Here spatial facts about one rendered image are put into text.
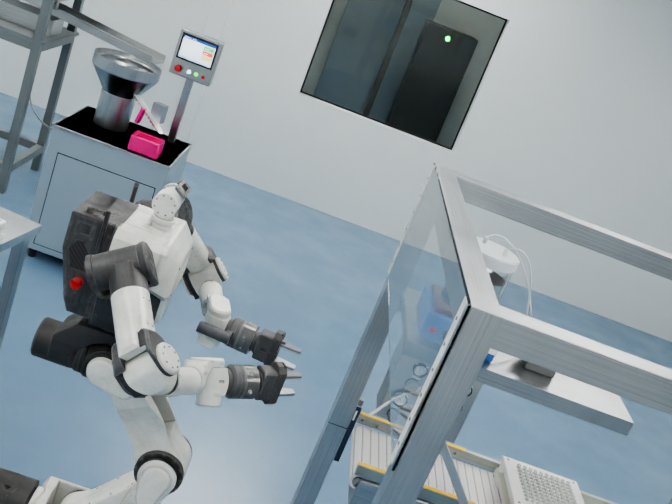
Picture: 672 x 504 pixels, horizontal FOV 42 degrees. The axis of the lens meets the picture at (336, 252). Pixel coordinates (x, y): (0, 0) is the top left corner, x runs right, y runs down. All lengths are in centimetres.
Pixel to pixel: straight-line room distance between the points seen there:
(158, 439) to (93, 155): 236
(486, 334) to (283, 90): 578
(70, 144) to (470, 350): 344
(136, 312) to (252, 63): 525
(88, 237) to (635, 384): 138
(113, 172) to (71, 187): 24
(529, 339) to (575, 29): 584
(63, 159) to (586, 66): 426
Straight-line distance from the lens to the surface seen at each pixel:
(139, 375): 199
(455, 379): 151
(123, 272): 208
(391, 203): 730
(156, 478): 256
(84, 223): 228
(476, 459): 273
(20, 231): 305
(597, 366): 153
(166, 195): 224
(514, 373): 230
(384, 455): 257
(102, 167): 464
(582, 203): 751
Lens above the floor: 211
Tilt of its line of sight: 19 degrees down
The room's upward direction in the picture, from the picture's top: 22 degrees clockwise
